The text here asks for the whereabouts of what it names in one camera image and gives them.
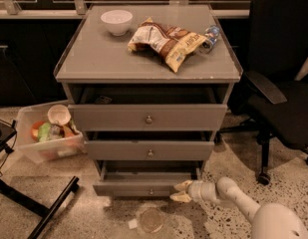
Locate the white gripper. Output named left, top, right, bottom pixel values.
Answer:
left=170, top=180, right=206, bottom=203

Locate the clear round lid on floor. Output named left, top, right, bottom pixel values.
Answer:
left=140, top=208, right=163, bottom=233

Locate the orange item in bin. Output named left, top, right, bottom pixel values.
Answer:
left=31, top=120, right=44, bottom=141

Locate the white cup in bin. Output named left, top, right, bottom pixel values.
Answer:
left=47, top=105, right=71, bottom=125

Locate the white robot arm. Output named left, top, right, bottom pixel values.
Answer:
left=170, top=177, right=308, bottom=239

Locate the black stand base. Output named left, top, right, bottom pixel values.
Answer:
left=0, top=119, right=79, bottom=239

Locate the grey bottom drawer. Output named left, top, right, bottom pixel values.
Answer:
left=92, top=159, right=204, bottom=198

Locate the clear plastic storage bin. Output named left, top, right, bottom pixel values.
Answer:
left=16, top=100, right=85, bottom=163

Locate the grey top drawer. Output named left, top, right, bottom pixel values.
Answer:
left=69, top=85, right=226, bottom=131

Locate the white ceramic bowl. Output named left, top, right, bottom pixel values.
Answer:
left=101, top=10, right=133, bottom=36

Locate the black office chair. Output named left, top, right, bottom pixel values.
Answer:
left=225, top=0, right=308, bottom=185

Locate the grey middle drawer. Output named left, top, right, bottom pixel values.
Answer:
left=86, top=131, right=214, bottom=160

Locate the grey drawer cabinet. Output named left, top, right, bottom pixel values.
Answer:
left=53, top=4, right=244, bottom=181

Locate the grey drawer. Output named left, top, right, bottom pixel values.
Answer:
left=69, top=85, right=226, bottom=131
left=92, top=159, right=204, bottom=198
left=86, top=131, right=214, bottom=160

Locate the brown yellow snack bag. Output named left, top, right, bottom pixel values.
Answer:
left=128, top=18, right=206, bottom=73

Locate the dark item in top drawer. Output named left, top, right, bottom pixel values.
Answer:
left=95, top=96, right=113, bottom=105

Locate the green item in bin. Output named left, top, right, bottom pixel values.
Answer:
left=38, top=122, right=51, bottom=142

